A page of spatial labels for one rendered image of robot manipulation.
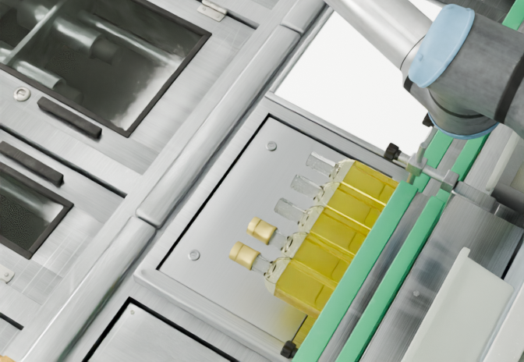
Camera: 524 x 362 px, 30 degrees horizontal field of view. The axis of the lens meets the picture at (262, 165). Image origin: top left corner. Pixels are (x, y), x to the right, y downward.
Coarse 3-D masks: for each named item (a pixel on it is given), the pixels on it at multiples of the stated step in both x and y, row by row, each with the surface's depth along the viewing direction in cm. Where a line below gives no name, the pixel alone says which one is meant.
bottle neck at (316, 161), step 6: (312, 156) 176; (318, 156) 176; (306, 162) 176; (312, 162) 175; (318, 162) 175; (324, 162) 175; (330, 162) 175; (312, 168) 176; (318, 168) 175; (324, 168) 175; (330, 168) 175; (324, 174) 175
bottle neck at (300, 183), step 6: (294, 180) 172; (300, 180) 172; (306, 180) 173; (294, 186) 173; (300, 186) 172; (306, 186) 172; (312, 186) 172; (318, 186) 172; (300, 192) 173; (306, 192) 172; (312, 192) 172; (312, 198) 172
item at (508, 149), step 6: (510, 138) 147; (516, 138) 146; (510, 144) 148; (516, 144) 149; (504, 150) 150; (510, 150) 149; (504, 156) 151; (510, 156) 152; (498, 162) 153; (504, 162) 152; (498, 168) 154; (504, 168) 154; (492, 174) 156; (498, 174) 156; (492, 180) 157; (486, 186) 159; (492, 186) 160
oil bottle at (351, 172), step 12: (336, 168) 173; (348, 168) 173; (360, 168) 173; (336, 180) 172; (348, 180) 172; (360, 180) 172; (372, 180) 172; (384, 180) 172; (360, 192) 171; (372, 192) 171; (384, 192) 171; (384, 204) 170
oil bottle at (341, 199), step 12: (324, 192) 170; (336, 192) 170; (348, 192) 170; (324, 204) 169; (336, 204) 169; (348, 204) 169; (360, 204) 169; (372, 204) 169; (348, 216) 168; (360, 216) 168; (372, 216) 168
